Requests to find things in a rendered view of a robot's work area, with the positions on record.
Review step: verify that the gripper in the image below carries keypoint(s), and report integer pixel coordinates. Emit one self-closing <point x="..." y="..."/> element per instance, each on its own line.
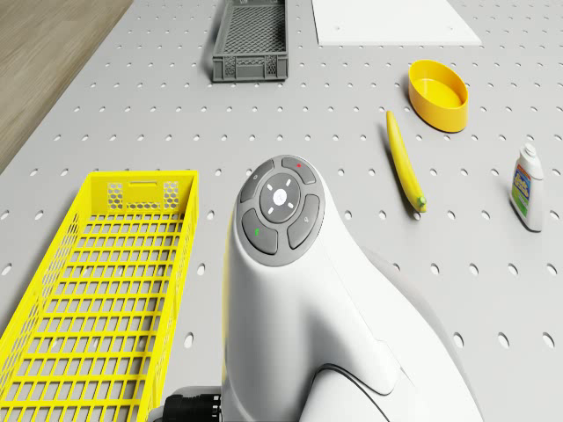
<point x="189" y="406"/>

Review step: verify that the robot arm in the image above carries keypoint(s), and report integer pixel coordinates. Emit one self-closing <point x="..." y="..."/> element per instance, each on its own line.
<point x="308" y="307"/>

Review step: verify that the yellow basket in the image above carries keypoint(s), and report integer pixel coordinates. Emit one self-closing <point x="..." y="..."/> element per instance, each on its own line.
<point x="132" y="193"/>

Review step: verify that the banana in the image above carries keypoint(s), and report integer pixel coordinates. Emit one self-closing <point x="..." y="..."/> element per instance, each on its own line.
<point x="402" y="162"/>

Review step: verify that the dark grey basket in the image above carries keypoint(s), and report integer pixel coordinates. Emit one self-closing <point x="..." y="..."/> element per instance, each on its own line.
<point x="250" y="66"/>

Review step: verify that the yellow bowl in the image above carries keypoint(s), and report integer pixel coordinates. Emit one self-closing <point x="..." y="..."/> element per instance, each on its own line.
<point x="440" y="112"/>

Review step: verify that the small white bottle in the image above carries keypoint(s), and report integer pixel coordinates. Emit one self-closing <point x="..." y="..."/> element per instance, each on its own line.
<point x="528" y="193"/>

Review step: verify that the white board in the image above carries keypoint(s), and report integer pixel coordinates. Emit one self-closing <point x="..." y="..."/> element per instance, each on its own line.
<point x="396" y="22"/>

